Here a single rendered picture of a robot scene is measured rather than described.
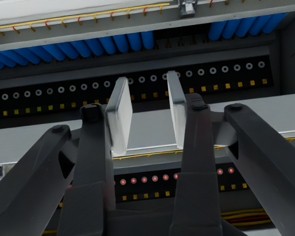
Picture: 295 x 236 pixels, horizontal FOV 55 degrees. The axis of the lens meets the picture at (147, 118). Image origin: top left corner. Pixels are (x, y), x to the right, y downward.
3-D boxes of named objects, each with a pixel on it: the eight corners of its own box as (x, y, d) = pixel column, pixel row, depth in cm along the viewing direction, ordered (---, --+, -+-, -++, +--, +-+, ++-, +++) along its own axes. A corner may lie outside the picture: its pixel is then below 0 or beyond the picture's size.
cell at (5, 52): (18, 55, 46) (-6, 40, 40) (29, 54, 46) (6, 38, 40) (18, 66, 46) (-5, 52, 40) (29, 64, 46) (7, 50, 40)
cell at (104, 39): (104, 43, 46) (94, 25, 39) (115, 42, 45) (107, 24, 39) (106, 55, 45) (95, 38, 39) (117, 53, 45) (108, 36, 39)
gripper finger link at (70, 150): (107, 162, 15) (52, 168, 15) (118, 122, 20) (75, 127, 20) (102, 137, 14) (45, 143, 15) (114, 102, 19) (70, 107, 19)
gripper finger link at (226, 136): (190, 126, 14) (252, 119, 14) (180, 93, 19) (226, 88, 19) (193, 152, 15) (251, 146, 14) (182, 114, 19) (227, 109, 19)
